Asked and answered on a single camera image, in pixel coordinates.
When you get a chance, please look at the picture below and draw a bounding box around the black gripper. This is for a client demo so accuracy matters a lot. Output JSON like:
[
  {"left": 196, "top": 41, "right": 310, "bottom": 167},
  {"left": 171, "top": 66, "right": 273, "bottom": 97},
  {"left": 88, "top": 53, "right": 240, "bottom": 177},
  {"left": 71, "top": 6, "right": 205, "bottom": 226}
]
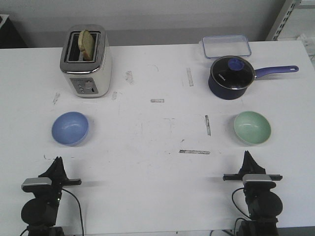
[
  {"left": 38, "top": 157, "right": 82, "bottom": 191},
  {"left": 222, "top": 150, "right": 283, "bottom": 181}
]

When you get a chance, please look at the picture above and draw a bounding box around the green bowl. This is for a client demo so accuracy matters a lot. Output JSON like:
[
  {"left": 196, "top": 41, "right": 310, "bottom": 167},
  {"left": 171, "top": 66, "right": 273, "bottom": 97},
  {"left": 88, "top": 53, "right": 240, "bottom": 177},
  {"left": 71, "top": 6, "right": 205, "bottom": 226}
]
[{"left": 233, "top": 111, "right": 272, "bottom": 145}]

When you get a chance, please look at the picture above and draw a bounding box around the blue bowl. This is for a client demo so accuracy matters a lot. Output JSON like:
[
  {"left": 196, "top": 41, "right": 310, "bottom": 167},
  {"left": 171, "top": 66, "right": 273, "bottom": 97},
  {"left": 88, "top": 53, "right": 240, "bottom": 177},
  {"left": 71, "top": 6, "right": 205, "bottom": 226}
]
[{"left": 51, "top": 112, "right": 89, "bottom": 146}]

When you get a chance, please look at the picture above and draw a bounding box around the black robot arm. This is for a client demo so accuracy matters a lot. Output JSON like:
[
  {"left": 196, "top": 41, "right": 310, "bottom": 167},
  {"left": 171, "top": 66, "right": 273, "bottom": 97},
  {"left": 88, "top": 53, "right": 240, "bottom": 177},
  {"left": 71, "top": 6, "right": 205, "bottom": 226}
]
[
  {"left": 222, "top": 150, "right": 283, "bottom": 236},
  {"left": 21, "top": 157, "right": 82, "bottom": 236}
]

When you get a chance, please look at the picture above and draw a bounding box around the blue saucepan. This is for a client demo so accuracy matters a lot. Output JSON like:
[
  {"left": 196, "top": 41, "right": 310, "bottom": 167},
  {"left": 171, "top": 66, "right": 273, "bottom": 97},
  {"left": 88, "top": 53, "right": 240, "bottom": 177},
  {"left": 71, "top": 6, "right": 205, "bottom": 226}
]
[{"left": 208, "top": 65, "right": 299, "bottom": 100}]

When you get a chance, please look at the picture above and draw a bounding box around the glass pot lid blue knob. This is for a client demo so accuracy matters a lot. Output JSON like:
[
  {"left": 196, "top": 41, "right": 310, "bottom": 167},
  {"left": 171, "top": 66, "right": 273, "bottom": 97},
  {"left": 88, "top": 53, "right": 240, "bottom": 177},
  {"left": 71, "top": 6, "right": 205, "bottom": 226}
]
[{"left": 211, "top": 56, "right": 255, "bottom": 89}]

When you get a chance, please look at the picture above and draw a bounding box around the cream and steel toaster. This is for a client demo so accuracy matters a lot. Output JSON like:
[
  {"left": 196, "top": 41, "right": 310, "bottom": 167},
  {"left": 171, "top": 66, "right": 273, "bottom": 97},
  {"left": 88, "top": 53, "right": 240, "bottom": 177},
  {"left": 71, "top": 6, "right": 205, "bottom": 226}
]
[{"left": 60, "top": 24, "right": 113, "bottom": 98}]

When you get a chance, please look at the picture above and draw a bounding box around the clear plastic container blue rim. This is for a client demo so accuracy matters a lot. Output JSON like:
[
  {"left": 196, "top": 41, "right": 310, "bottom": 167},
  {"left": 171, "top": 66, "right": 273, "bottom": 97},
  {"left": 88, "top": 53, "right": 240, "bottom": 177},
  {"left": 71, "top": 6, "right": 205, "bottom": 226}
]
[{"left": 199, "top": 34, "right": 252, "bottom": 59}]

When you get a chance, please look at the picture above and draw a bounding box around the toast slice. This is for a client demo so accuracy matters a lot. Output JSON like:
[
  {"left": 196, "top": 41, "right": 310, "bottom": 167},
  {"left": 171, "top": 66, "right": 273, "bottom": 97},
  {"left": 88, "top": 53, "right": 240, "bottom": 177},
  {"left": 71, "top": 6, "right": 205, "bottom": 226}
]
[{"left": 78, "top": 30, "right": 95, "bottom": 61}]

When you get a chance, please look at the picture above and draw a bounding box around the dark object at left edge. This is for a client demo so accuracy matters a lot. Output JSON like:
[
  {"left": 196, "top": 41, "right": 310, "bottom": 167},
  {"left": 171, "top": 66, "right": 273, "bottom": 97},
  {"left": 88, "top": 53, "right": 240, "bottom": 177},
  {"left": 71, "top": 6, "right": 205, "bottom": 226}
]
[{"left": 0, "top": 14, "right": 28, "bottom": 49}]

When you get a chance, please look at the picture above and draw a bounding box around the metal shelf upright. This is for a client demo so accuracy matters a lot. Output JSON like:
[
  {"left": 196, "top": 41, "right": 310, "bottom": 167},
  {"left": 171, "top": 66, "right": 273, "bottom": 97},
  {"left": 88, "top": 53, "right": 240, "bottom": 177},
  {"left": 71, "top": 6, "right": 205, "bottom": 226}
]
[{"left": 265, "top": 0, "right": 303, "bottom": 41}]

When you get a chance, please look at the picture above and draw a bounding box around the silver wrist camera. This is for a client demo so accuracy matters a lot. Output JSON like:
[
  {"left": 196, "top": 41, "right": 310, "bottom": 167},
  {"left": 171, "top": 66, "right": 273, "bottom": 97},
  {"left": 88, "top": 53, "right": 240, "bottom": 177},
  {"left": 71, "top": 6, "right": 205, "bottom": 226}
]
[
  {"left": 21, "top": 177, "right": 52, "bottom": 193},
  {"left": 242, "top": 174, "right": 276, "bottom": 189}
]

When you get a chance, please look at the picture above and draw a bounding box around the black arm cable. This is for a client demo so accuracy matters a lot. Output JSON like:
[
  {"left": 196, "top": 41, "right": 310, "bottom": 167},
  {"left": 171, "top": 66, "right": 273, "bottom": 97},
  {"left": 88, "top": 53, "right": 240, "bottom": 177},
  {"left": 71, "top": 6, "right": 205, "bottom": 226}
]
[
  {"left": 20, "top": 188, "right": 85, "bottom": 236},
  {"left": 209, "top": 186, "right": 250, "bottom": 236}
]

